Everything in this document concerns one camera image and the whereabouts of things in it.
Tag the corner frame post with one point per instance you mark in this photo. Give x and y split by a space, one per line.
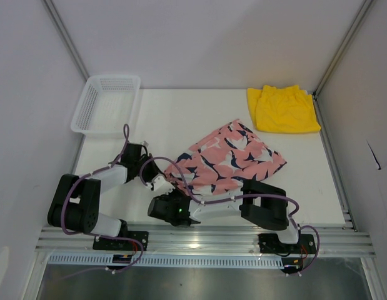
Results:
348 38
66 38

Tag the white tray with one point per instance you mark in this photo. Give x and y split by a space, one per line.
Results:
106 104

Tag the left corner frame post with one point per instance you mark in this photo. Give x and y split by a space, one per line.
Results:
66 38

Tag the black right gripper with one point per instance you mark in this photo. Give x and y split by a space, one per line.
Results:
176 191

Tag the right corner frame post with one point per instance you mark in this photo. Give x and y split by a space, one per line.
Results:
348 38

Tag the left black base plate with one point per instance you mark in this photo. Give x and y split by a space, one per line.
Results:
119 245

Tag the pink patterned shorts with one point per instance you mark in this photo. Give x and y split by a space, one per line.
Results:
222 160

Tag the yellow shorts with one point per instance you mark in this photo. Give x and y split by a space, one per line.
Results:
288 110

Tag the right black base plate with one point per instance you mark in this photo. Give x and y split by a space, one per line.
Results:
270 244

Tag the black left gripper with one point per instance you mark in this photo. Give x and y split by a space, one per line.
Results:
154 170

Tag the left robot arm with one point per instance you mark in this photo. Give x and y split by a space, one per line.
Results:
75 205

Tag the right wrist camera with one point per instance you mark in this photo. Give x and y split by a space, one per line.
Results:
160 184

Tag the slotted cable duct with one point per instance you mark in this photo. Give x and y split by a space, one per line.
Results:
147 260

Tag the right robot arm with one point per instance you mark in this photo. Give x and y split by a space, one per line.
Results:
261 204

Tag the aluminium mounting rail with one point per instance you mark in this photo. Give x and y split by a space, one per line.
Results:
210 240

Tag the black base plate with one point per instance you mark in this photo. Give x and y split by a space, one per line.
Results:
270 244
119 245

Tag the right side table rail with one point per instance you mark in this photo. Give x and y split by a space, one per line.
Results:
333 166

